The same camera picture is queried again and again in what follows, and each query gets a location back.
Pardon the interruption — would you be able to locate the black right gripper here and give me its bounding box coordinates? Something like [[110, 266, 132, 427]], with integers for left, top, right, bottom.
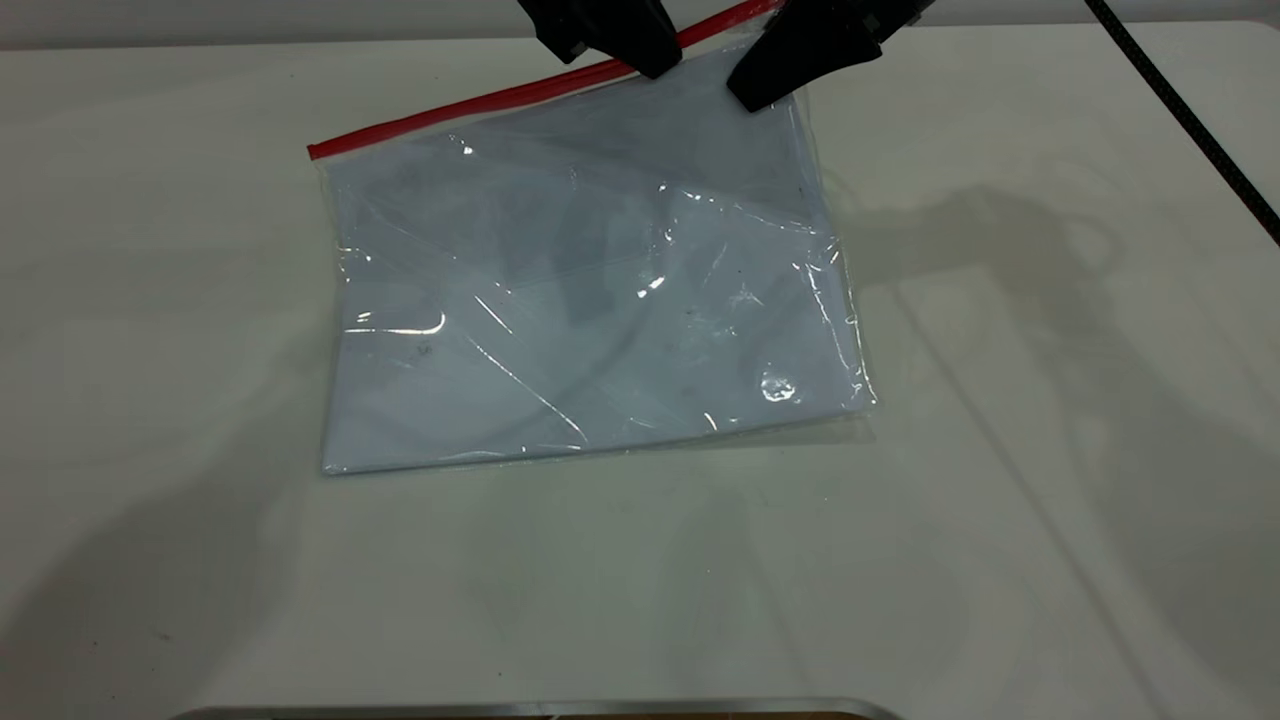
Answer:
[[726, 0, 937, 114]]

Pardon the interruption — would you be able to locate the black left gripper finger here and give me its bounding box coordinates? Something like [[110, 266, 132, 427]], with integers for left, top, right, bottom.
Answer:
[[515, 0, 592, 67], [575, 0, 687, 80]]

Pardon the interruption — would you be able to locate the clear zip bag with papers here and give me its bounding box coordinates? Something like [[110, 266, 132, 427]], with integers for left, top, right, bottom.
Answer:
[[306, 0, 881, 477]]

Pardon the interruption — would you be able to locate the silver metal rim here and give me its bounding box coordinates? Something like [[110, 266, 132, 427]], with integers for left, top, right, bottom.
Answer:
[[170, 697, 901, 720]]

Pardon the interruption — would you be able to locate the black braided cable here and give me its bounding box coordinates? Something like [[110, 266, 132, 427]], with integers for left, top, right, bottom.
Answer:
[[1084, 0, 1280, 247]]

